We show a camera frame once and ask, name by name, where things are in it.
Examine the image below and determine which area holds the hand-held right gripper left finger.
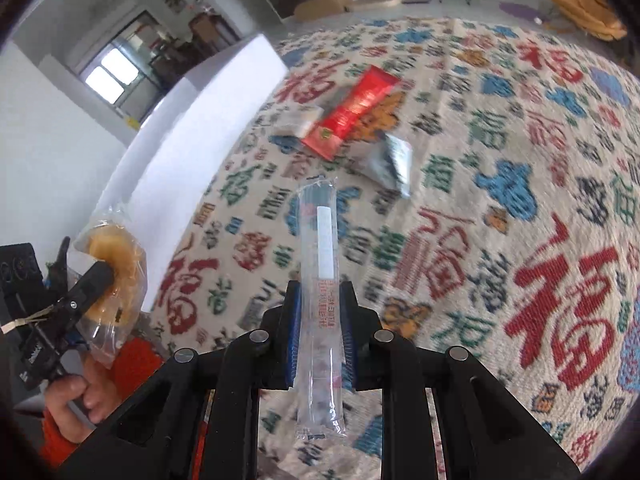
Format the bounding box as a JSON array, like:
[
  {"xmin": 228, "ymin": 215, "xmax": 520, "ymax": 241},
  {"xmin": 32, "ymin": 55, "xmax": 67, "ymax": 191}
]
[{"xmin": 60, "ymin": 280, "xmax": 305, "ymax": 480}]

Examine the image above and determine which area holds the orange lounge chair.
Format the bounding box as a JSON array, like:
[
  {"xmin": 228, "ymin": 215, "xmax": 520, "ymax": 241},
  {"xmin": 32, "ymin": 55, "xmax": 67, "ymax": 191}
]
[{"xmin": 540, "ymin": 0, "xmax": 628, "ymax": 41}]

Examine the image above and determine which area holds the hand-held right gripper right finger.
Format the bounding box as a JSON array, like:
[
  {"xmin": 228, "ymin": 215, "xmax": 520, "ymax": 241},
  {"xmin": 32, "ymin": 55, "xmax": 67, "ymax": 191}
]
[{"xmin": 339, "ymin": 280, "xmax": 583, "ymax": 480}]

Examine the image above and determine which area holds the person's left hand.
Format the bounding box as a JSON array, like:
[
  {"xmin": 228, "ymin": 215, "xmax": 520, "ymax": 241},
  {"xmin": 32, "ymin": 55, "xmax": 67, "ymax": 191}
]
[{"xmin": 42, "ymin": 357, "xmax": 123, "ymax": 446}]

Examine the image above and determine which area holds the bread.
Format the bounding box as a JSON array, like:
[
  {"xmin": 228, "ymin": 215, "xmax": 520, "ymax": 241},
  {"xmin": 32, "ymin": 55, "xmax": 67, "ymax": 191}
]
[{"xmin": 67, "ymin": 205, "xmax": 149, "ymax": 366}]

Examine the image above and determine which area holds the printed blanket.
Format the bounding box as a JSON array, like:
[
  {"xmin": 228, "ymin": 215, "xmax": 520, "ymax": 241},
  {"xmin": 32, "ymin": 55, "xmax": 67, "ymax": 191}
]
[{"xmin": 145, "ymin": 15, "xmax": 640, "ymax": 480}]

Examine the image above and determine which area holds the cardboard box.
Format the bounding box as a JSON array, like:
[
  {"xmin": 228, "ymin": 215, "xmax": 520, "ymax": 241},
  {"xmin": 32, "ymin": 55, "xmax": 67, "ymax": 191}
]
[{"xmin": 294, "ymin": 0, "xmax": 353, "ymax": 22}]

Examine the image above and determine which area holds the window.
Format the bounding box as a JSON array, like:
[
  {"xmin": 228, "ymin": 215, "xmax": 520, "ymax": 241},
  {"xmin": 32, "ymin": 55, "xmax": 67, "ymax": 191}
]
[{"xmin": 82, "ymin": 10, "xmax": 161, "ymax": 106}]

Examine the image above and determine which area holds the red snack packet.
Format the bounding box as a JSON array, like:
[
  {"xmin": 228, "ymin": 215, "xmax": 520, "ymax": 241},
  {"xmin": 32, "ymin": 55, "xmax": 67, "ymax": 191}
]
[{"xmin": 301, "ymin": 65, "xmax": 401, "ymax": 161}]

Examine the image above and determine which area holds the purple floor mat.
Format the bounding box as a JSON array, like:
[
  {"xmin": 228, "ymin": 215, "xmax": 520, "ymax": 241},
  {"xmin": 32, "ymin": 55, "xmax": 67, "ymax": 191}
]
[{"xmin": 500, "ymin": 1, "xmax": 543, "ymax": 23}]

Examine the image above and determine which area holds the white rectangular box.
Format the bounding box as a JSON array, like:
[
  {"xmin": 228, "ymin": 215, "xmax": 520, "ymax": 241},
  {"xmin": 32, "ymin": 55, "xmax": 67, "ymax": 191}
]
[{"xmin": 65, "ymin": 32, "xmax": 291, "ymax": 313}]

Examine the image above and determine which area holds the small beige snack packet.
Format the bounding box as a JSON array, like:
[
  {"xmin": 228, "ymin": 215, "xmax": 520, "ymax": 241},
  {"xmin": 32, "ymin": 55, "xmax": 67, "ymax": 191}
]
[{"xmin": 272, "ymin": 105, "xmax": 323, "ymax": 138}]

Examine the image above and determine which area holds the clear packet with white stick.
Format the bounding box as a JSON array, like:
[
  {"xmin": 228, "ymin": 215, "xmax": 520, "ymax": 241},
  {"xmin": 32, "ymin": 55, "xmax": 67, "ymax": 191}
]
[{"xmin": 292, "ymin": 175, "xmax": 347, "ymax": 441}]

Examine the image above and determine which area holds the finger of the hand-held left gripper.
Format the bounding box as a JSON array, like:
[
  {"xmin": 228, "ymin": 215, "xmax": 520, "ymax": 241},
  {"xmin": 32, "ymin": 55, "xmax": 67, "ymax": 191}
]
[
  {"xmin": 45, "ymin": 236, "xmax": 72, "ymax": 286},
  {"xmin": 27, "ymin": 261, "xmax": 117, "ymax": 341}
]

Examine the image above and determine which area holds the wooden dining chair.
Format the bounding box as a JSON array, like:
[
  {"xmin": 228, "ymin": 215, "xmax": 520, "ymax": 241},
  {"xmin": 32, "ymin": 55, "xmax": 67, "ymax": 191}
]
[{"xmin": 189, "ymin": 12, "xmax": 238, "ymax": 52}]

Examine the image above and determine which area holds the silver snack packet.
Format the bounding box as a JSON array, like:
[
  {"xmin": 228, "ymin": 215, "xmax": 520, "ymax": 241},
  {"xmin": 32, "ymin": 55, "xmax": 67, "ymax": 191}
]
[{"xmin": 355, "ymin": 132, "xmax": 415, "ymax": 198}]

